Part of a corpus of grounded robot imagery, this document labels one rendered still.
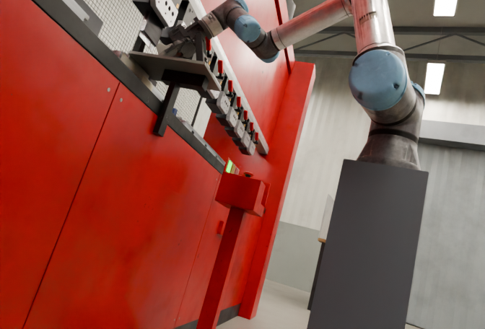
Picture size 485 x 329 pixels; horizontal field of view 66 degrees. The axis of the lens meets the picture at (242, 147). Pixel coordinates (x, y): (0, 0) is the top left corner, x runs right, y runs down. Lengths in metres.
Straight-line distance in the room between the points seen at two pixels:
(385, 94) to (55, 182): 0.72
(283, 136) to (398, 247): 2.62
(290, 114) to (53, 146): 2.77
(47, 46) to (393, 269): 0.81
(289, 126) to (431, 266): 5.55
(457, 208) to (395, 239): 7.71
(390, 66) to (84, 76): 0.66
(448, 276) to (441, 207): 1.30
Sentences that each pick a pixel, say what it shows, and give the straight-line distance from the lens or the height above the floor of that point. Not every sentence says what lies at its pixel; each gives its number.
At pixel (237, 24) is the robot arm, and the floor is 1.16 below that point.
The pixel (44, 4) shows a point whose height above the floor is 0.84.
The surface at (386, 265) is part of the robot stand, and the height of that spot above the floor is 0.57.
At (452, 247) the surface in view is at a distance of 8.43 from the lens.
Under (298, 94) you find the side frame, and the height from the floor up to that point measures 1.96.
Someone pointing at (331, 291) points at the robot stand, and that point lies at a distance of 0.86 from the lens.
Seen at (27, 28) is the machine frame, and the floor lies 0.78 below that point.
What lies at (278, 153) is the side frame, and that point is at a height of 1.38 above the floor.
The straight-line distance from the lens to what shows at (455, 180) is 8.68.
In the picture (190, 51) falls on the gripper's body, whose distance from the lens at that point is 1.32.
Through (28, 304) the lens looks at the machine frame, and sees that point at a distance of 0.99.
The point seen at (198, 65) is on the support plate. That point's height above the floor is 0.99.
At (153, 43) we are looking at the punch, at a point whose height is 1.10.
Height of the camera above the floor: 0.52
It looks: 14 degrees up
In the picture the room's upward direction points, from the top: 16 degrees clockwise
